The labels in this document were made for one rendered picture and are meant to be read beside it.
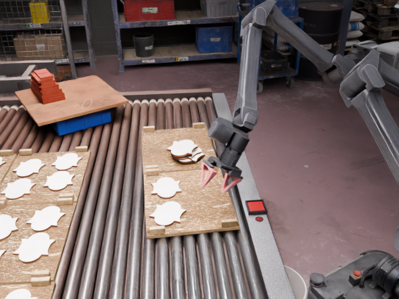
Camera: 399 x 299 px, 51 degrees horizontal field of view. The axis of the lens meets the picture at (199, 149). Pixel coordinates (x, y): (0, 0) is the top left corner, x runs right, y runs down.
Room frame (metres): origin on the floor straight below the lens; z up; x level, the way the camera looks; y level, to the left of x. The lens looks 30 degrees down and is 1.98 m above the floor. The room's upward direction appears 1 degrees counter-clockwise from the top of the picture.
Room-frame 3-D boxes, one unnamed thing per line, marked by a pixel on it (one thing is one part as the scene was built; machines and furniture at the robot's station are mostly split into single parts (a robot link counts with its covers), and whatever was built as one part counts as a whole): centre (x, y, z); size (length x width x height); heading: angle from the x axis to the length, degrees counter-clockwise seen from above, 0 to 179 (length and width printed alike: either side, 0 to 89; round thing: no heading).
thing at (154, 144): (1.81, 0.11, 0.93); 0.41 x 0.35 x 0.02; 7
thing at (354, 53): (1.56, -0.60, 1.45); 0.09 x 0.08 x 0.12; 31
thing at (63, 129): (2.17, 0.70, 0.97); 0.31 x 0.31 x 0.10; 33
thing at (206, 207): (1.39, 0.05, 0.93); 0.41 x 0.35 x 0.02; 8
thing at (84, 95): (2.23, 0.74, 1.03); 0.50 x 0.50 x 0.02; 33
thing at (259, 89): (5.07, -0.83, 0.46); 0.79 x 0.62 x 0.91; 11
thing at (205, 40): (6.08, -0.22, 0.32); 0.50 x 0.41 x 0.37; 97
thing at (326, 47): (5.37, -1.50, 0.44); 0.59 x 0.59 x 0.88
